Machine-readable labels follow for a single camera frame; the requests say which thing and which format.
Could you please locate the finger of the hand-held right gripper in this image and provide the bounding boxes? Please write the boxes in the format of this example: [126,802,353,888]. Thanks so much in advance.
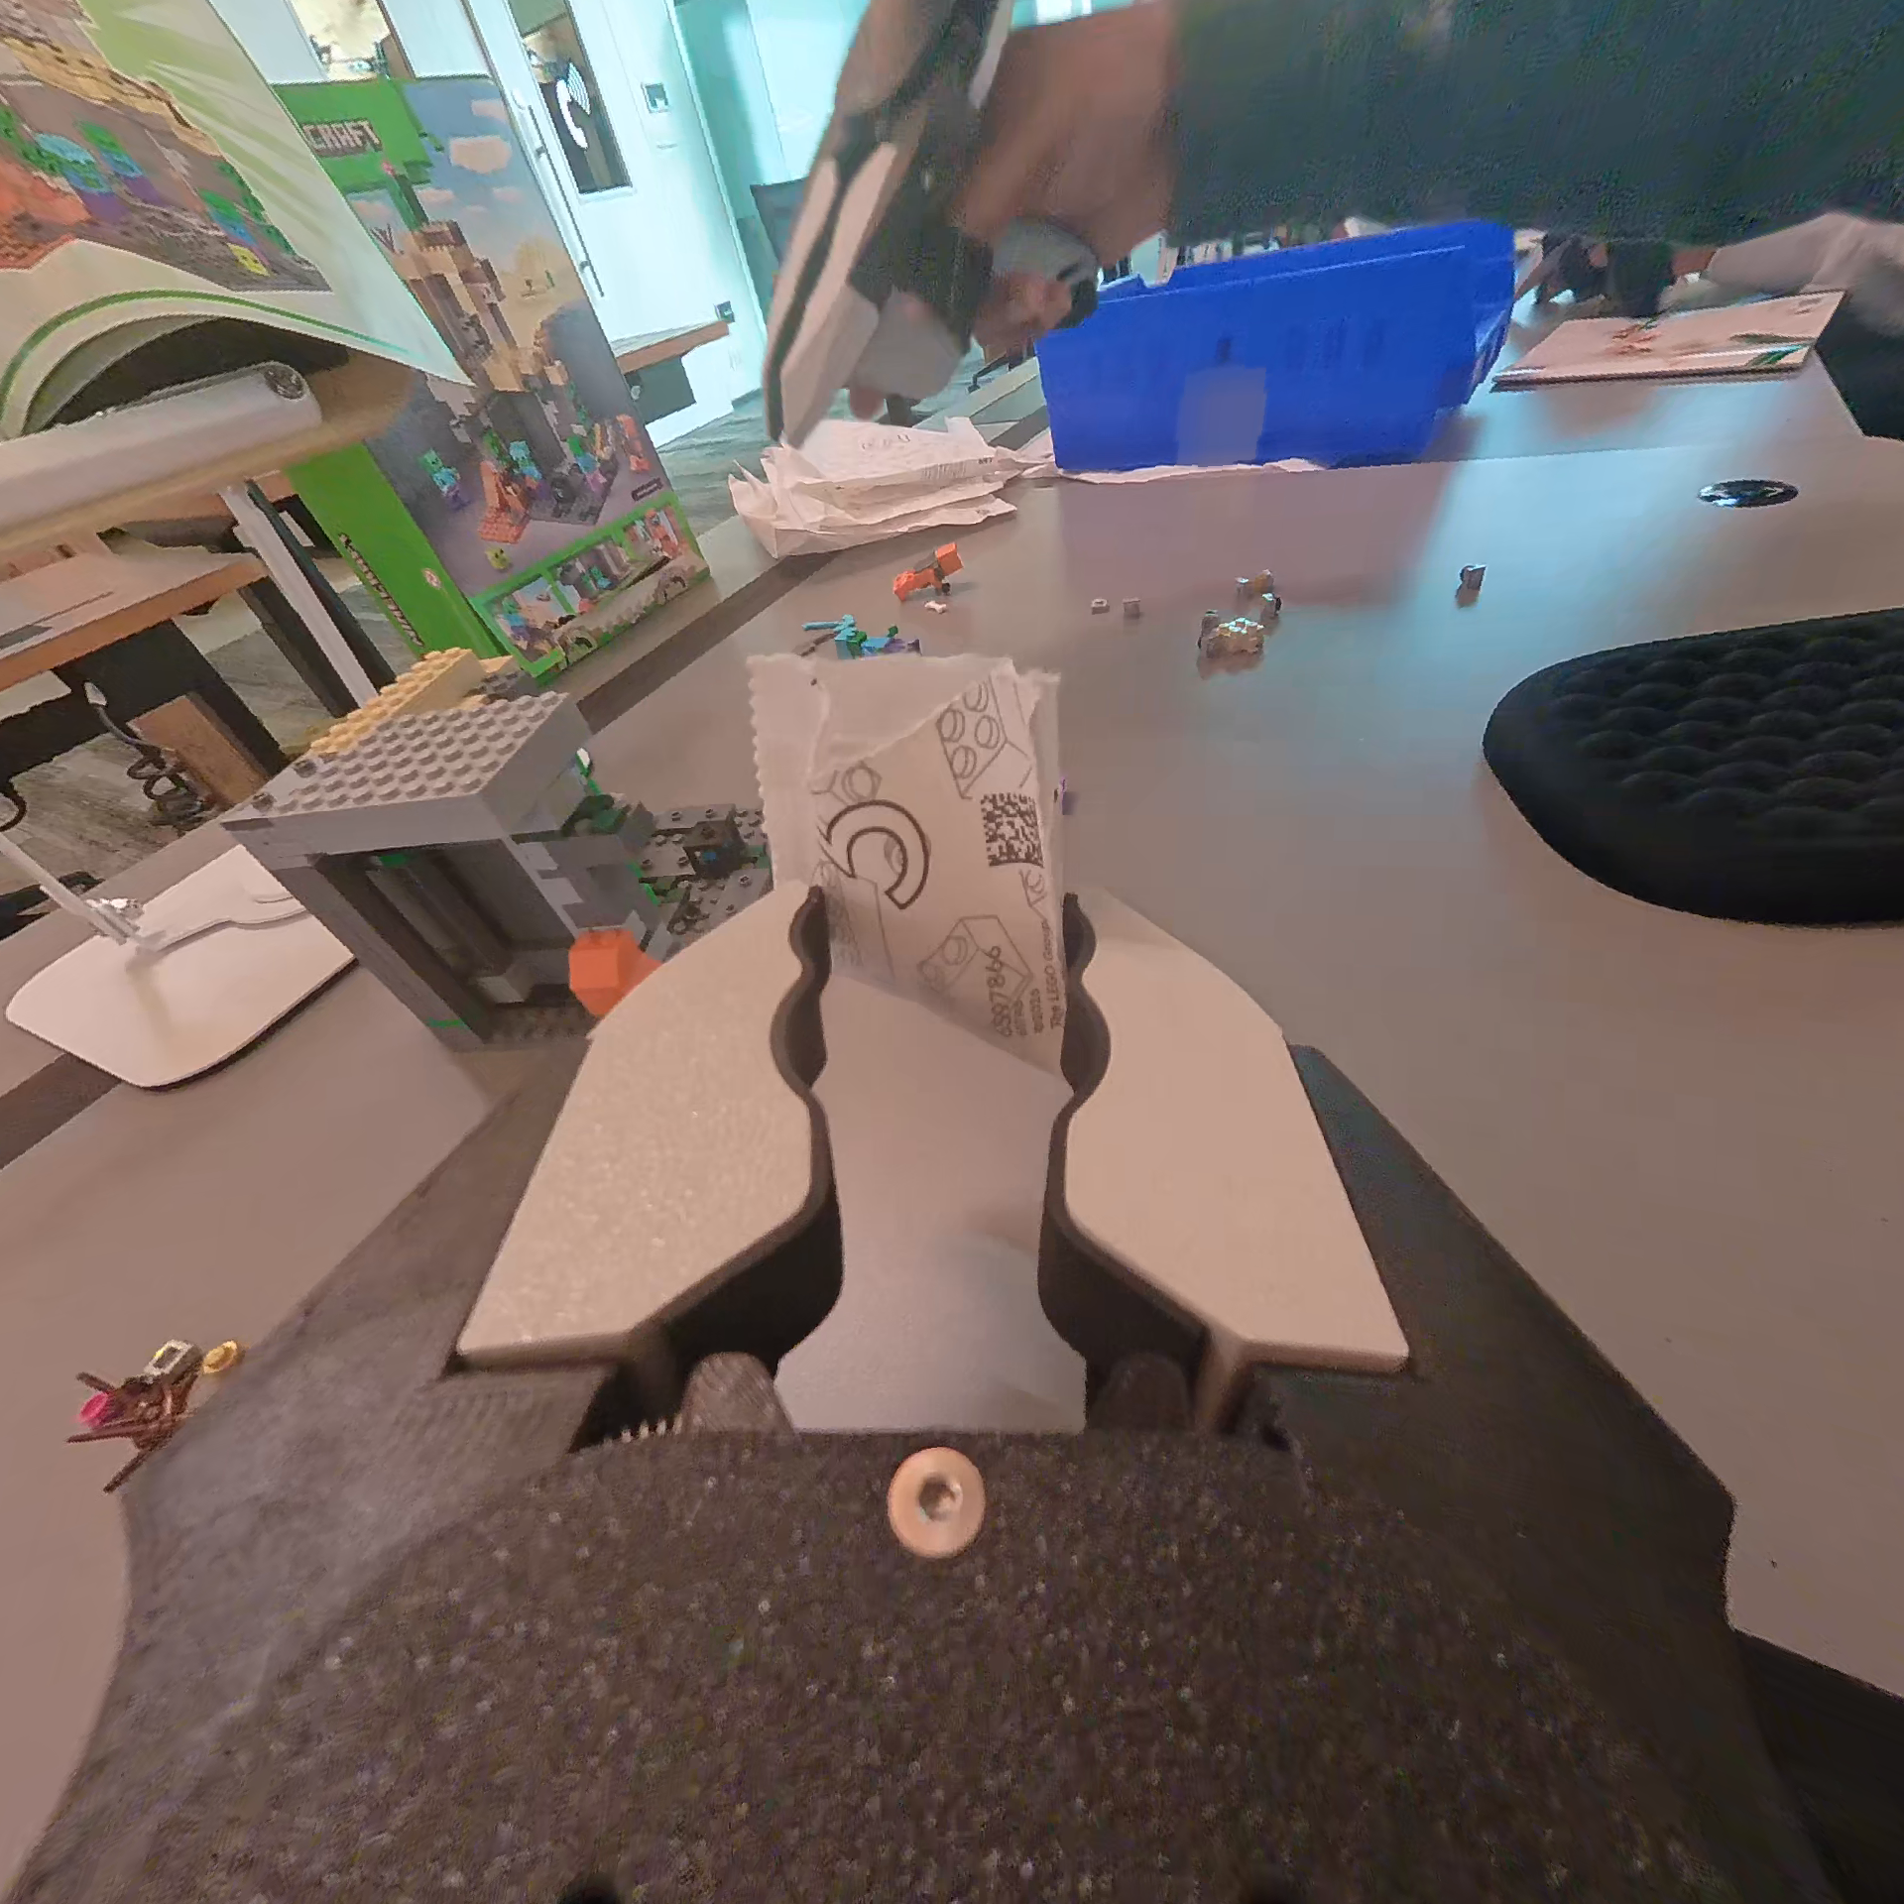
[766,141,909,448]
[841,0,1020,201]

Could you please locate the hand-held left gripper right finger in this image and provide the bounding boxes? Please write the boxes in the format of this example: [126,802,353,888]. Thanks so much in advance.
[1040,888,1411,1430]

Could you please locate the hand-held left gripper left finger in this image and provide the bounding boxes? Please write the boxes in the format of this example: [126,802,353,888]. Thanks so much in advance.
[456,888,847,1372]

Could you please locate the small white printed bag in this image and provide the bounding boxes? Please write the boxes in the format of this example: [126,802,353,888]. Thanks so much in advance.
[748,650,1067,1077]

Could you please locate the person's right forearm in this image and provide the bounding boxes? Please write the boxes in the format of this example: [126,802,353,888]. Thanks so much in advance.
[1173,0,1904,251]

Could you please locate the grey desk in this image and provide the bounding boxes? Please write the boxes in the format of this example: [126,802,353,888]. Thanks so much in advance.
[0,365,1904,1904]

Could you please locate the pile of white paper bags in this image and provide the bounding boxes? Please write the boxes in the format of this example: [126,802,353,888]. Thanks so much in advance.
[729,418,1048,563]

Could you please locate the wooden table black legs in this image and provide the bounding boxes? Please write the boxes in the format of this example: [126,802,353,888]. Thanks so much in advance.
[612,319,735,438]

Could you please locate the green toy box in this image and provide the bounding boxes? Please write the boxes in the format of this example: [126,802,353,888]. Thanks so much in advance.
[279,76,714,682]

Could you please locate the blue plastic bin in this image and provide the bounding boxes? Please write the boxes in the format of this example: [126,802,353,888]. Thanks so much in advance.
[1035,220,1517,469]

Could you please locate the grey toy brick building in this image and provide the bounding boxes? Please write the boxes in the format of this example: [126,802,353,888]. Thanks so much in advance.
[221,646,776,1050]

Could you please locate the brown twig toy piece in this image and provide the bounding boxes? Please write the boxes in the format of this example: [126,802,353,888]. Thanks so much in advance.
[65,1364,202,1492]

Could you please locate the instruction booklet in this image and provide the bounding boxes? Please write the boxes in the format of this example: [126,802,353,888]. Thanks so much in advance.
[0,0,475,438]

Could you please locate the thin paper booklet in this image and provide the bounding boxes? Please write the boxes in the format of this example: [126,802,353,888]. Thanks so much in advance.
[1491,290,1847,393]

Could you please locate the wooden side table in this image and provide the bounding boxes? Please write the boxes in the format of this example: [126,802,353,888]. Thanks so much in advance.
[0,547,272,835]

